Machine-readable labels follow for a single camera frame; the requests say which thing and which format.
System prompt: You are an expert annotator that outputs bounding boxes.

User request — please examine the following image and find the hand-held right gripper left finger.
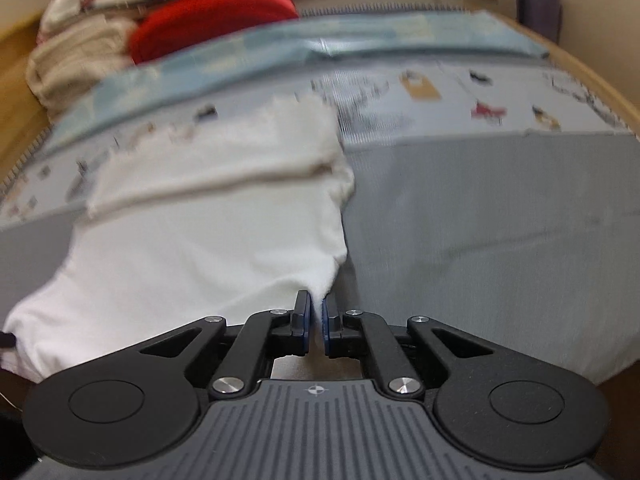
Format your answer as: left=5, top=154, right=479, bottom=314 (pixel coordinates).
left=139, top=289, right=314, bottom=396

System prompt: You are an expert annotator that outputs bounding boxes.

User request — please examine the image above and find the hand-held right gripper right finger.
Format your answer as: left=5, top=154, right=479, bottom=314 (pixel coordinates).
left=322, top=297, right=497, bottom=399

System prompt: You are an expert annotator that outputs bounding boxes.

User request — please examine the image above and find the white garment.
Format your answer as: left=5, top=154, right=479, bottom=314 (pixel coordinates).
left=2, top=92, right=357, bottom=386

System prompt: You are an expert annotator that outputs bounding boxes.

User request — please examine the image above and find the grey bed sheet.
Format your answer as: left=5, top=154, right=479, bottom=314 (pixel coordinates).
left=0, top=129, right=640, bottom=387

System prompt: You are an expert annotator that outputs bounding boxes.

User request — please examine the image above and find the light blue folded blanket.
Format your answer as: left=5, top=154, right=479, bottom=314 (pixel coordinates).
left=37, top=8, right=552, bottom=157

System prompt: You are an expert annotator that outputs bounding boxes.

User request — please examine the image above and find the red cloth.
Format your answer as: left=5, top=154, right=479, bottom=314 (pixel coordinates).
left=127, top=0, right=301, bottom=65

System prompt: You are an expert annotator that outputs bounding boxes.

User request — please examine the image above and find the beige knitted cloth pile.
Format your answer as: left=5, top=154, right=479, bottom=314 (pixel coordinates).
left=25, top=12, right=139, bottom=114

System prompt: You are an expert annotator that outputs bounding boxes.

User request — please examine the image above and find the dark purple bag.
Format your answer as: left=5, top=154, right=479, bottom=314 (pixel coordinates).
left=515, top=0, right=565, bottom=45

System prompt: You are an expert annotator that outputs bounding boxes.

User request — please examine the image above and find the wooden bed frame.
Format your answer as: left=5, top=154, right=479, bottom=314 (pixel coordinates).
left=489, top=9, right=640, bottom=142

